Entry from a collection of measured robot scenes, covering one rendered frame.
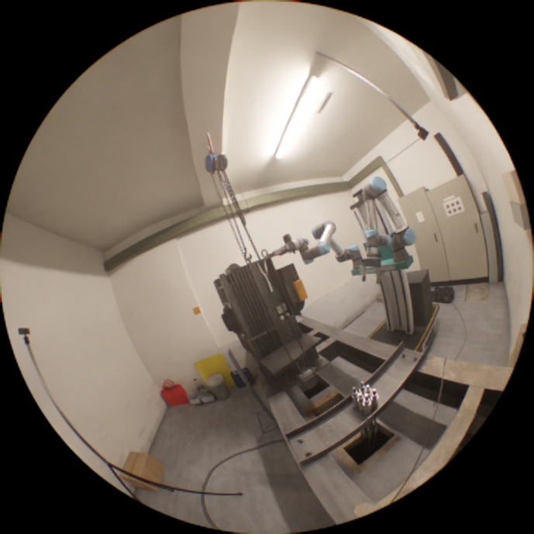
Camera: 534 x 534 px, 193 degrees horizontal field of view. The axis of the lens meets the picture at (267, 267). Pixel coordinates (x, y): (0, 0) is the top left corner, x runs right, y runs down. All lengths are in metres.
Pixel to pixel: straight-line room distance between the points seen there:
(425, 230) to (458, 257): 0.76
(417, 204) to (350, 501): 3.27
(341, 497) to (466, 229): 3.06
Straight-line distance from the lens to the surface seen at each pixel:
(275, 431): 1.87
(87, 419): 2.24
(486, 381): 1.11
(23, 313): 2.12
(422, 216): 3.13
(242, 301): 1.15
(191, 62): 1.23
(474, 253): 3.15
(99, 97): 1.48
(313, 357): 1.39
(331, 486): 0.87
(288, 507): 1.59
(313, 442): 0.94
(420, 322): 2.00
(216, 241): 2.46
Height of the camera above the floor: 1.51
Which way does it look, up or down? 1 degrees up
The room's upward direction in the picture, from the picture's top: 23 degrees counter-clockwise
